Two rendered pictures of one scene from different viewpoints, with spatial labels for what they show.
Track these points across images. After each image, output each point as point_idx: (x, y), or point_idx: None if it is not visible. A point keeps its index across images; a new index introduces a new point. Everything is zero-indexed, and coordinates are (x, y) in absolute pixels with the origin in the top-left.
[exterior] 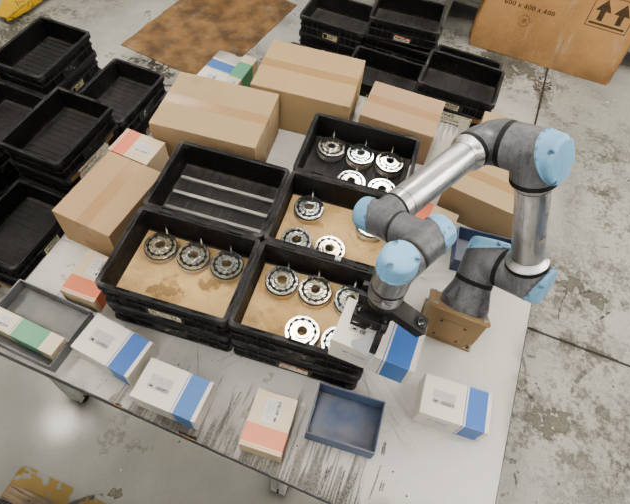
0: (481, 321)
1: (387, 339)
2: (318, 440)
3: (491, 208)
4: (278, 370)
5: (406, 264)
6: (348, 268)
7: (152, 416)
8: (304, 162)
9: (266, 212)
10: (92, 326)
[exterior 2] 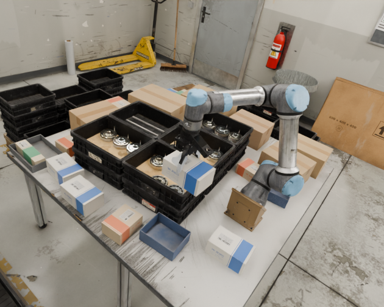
0: (258, 203)
1: (192, 166)
2: (145, 240)
3: None
4: (141, 206)
5: (198, 94)
6: None
7: (66, 204)
8: None
9: None
10: (60, 155)
